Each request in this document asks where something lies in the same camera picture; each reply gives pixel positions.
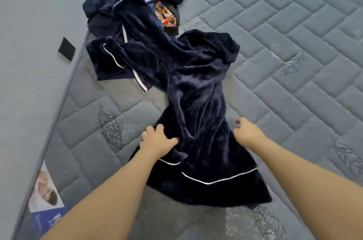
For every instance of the black square patch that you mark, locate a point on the black square patch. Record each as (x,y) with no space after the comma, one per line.
(66,49)

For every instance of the black colourful patterned sweatshirt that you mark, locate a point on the black colourful patterned sweatshirt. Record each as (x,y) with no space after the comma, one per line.
(165,15)

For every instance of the person's right forearm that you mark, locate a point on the person's right forearm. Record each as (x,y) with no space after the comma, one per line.
(312,186)

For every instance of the grey quilted mattress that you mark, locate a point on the grey quilted mattress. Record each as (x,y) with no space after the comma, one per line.
(295,32)

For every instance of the shiny navy track pants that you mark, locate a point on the shiny navy track pants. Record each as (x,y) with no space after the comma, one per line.
(130,27)

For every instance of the person's right hand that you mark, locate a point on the person's right hand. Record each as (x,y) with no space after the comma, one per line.
(248,133)

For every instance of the person's left hand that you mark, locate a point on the person's left hand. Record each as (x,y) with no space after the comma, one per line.
(156,141)

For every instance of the person's left forearm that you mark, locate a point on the person's left forearm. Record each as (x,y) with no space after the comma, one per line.
(102,203)

